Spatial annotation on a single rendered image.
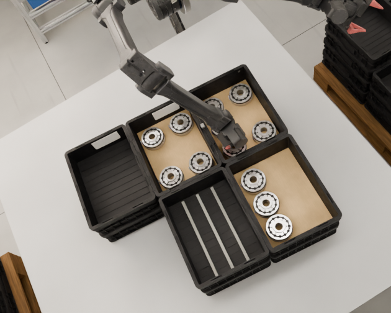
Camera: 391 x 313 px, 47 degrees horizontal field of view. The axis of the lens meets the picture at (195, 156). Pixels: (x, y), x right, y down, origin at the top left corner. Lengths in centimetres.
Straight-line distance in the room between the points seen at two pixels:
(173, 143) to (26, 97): 183
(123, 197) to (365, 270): 103
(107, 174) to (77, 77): 158
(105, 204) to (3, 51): 228
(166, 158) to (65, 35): 205
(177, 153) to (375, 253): 91
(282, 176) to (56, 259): 107
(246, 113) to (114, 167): 64
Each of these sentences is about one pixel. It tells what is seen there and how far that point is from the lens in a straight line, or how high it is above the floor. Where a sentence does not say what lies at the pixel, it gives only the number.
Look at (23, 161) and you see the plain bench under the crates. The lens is 245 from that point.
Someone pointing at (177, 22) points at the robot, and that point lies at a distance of 266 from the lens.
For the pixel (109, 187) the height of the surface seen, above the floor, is 83.
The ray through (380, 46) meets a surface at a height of 49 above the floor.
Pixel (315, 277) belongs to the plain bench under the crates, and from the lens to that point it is 192.
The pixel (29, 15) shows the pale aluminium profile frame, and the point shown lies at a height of 30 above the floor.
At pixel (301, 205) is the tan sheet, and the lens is 185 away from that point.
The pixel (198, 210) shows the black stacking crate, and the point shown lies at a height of 83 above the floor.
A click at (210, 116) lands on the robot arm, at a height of 119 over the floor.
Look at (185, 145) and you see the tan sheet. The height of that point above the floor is 83.
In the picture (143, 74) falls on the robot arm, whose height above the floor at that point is 149.
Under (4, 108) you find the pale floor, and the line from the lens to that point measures 368.
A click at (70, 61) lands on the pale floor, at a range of 364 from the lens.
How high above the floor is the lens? 259
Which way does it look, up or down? 63 degrees down
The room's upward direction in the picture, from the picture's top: 25 degrees counter-clockwise
